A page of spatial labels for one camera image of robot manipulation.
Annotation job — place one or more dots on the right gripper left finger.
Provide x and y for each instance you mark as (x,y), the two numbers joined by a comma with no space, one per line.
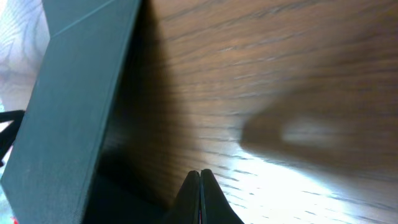
(186,207)

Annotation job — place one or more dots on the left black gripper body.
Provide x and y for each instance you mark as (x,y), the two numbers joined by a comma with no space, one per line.
(8,135)

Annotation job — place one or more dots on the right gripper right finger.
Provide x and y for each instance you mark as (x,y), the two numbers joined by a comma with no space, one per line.
(214,207)

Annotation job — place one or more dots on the black gift box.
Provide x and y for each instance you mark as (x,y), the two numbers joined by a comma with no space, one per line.
(61,66)

